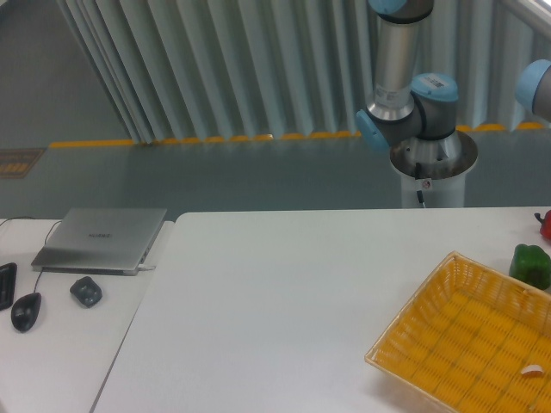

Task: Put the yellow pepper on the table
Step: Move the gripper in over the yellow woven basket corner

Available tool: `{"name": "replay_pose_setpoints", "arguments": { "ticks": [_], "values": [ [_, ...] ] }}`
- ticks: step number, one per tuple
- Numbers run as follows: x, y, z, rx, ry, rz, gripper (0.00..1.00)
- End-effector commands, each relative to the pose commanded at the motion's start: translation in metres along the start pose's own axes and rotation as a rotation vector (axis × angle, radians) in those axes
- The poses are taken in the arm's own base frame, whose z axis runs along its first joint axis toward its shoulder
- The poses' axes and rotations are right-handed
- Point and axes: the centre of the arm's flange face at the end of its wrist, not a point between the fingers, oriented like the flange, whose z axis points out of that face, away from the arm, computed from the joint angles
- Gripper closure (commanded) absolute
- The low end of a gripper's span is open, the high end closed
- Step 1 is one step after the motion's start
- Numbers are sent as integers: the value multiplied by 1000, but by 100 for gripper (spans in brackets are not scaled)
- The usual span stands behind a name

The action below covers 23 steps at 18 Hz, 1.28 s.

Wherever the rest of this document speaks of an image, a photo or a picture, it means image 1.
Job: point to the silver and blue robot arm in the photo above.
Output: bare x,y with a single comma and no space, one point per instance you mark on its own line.
396,64

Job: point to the green bell pepper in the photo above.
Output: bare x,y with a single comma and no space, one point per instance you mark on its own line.
531,265

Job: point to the red bell pepper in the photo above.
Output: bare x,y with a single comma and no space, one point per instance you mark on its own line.
545,224

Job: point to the pleated white curtain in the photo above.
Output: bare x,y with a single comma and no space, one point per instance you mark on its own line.
223,69

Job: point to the silver closed laptop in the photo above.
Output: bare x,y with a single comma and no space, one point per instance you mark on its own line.
101,241

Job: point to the dark grey earbuds case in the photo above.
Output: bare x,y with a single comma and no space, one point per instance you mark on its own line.
86,291

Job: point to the yellow woven plastic basket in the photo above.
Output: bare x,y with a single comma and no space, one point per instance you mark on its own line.
462,339

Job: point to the black computer mouse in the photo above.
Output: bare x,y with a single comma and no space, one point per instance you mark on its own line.
25,312

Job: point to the black keyboard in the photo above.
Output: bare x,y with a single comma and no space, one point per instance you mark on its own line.
7,283

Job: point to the white label in basket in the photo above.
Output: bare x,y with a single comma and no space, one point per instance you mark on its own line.
532,371

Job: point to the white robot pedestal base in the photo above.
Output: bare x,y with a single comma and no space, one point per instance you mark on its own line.
433,173

